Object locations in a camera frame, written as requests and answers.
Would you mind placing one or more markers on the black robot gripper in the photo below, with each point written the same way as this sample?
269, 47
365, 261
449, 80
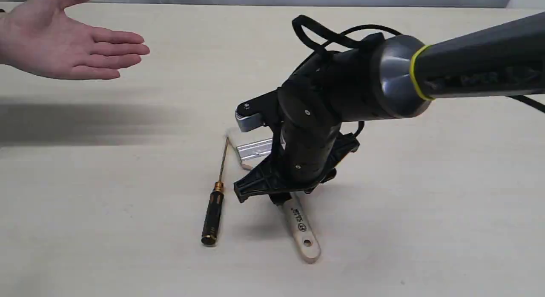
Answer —
298, 162

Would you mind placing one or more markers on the white wooden paint brush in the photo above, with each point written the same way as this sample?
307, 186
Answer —
250, 151

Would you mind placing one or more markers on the black and gold screwdriver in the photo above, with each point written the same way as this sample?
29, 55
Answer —
212, 221

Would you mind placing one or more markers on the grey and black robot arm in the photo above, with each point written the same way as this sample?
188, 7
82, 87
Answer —
372, 72

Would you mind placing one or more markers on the open human hand palm up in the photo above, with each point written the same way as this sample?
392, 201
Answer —
39, 38

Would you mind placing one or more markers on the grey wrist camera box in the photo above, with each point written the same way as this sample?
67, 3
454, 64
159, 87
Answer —
259, 111

